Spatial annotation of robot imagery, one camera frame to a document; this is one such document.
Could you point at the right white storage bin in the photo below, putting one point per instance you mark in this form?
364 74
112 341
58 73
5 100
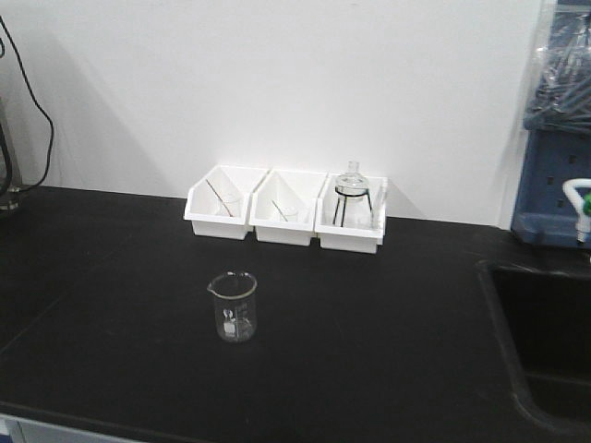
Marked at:
353 239

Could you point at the clear glass beaker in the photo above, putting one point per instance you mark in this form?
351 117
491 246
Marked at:
234 300

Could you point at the small beaker in middle bin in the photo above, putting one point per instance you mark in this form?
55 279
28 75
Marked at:
292 214

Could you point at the blue drying rack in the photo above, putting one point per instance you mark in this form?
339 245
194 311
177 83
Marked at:
542 214

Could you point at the small beaker in left bin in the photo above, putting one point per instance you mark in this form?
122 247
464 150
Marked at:
233 202

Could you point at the small beaker in bin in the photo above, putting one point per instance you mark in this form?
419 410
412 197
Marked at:
292 214
233 202

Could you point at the clear plastic bag of tubes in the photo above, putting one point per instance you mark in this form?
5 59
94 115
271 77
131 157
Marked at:
559 96

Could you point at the middle white storage bin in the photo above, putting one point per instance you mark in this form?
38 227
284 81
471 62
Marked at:
284 205

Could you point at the round glass flask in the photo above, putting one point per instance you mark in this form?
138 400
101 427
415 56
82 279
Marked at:
351 183

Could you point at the black lab sink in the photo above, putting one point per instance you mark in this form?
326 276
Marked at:
541 319

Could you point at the white storage bin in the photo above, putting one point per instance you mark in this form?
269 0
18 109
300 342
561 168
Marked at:
202 208
284 205
353 239

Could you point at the metal apparatus at left edge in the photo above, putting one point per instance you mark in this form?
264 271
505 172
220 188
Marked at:
11 181

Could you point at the left white storage bin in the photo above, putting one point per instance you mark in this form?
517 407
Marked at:
202 208

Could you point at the black tripod stand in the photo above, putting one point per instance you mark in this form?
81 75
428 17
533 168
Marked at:
353 207

